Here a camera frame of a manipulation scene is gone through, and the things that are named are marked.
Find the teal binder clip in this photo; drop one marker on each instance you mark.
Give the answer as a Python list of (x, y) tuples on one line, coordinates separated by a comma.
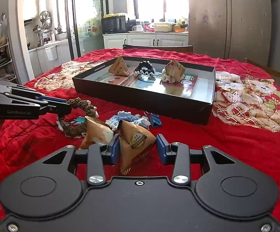
[(80, 120)]

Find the white mug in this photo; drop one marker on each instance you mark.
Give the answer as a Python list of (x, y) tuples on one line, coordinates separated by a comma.
[(137, 28)]

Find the white kitchen cabinet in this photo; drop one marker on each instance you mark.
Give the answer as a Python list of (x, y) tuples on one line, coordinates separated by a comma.
[(142, 41)]

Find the white hanging bin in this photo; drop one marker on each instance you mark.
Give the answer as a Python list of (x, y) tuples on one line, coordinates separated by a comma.
[(51, 53)]

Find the black microwave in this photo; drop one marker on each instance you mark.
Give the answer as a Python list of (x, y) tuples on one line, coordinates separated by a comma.
[(113, 25)]

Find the black framed glass door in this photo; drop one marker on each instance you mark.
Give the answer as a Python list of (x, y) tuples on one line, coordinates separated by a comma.
[(73, 19)]

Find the grey refrigerator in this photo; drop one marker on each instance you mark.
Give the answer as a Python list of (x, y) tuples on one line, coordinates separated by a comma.
[(227, 21)]

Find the black cardboard box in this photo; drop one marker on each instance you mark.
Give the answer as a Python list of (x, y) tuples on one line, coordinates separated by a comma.
[(142, 99)]

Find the dark blue binder clip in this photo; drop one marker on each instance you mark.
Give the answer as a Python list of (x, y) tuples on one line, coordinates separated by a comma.
[(155, 120)]

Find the brown triangular packet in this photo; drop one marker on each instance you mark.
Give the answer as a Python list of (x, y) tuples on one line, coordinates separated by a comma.
[(119, 66), (175, 70), (96, 131), (132, 147)]

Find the yellow cloth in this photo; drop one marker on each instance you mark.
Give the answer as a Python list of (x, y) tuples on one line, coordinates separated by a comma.
[(113, 15)]

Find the light blue crochet scrunchie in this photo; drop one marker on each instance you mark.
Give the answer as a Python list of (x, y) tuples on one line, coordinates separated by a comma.
[(130, 117)]

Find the fridge sticker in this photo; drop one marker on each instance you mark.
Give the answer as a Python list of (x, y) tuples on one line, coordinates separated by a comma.
[(205, 19)]

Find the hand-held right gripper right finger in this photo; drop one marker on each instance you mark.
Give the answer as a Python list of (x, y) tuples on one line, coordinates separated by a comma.
[(160, 149)]

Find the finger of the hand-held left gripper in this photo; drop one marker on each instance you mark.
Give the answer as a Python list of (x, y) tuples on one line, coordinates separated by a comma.
[(60, 108), (50, 99)]

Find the metal storage rack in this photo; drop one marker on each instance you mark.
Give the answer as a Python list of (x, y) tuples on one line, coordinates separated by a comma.
[(2, 62)]

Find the cream crochet scrunchie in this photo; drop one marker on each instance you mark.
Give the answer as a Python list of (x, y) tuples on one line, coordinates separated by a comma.
[(166, 77)]

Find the red printed blanket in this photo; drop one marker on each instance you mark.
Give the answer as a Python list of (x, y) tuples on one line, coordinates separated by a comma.
[(227, 137)]

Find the steel bowls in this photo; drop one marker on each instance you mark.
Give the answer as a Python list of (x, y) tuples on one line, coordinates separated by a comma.
[(45, 19)]

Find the black crochet scrunchie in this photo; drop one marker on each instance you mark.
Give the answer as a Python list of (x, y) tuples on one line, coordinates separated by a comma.
[(144, 67)]

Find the brown crochet scrunchie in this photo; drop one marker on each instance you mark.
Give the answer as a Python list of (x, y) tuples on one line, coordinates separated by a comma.
[(86, 106)]

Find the cream food container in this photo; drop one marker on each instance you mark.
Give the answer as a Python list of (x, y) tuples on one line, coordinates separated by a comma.
[(163, 27)]

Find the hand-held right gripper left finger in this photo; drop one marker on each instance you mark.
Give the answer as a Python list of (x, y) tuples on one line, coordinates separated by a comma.
[(114, 149)]

